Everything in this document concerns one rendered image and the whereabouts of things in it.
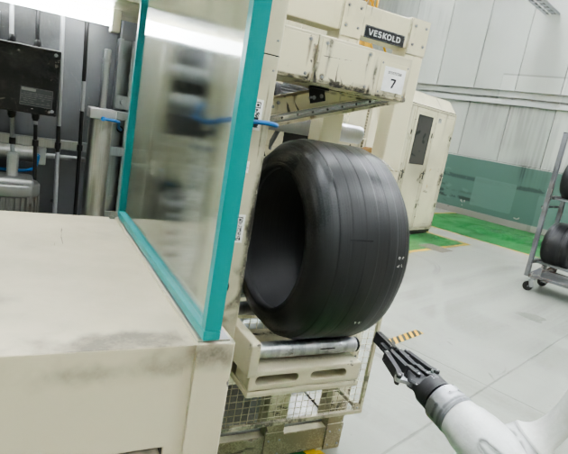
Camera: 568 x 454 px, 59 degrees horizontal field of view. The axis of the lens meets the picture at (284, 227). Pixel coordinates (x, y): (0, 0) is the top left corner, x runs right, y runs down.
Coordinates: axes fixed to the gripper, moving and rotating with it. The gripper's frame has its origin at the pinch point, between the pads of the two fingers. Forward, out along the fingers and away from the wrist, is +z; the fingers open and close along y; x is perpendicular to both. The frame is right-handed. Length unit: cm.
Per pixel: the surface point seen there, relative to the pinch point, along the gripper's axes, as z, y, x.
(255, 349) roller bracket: 14.7, 27.1, 10.1
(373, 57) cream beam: 63, -17, -66
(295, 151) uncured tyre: 37, 17, -37
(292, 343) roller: 19.2, 13.6, 12.1
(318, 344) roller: 18.6, 5.3, 12.6
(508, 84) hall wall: 797, -916, -110
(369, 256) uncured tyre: 9.9, 4.9, -19.4
